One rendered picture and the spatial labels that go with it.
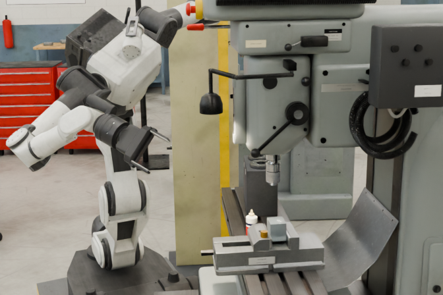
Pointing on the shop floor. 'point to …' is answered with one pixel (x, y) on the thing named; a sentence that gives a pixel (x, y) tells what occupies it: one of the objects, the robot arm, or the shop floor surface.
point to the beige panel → (199, 128)
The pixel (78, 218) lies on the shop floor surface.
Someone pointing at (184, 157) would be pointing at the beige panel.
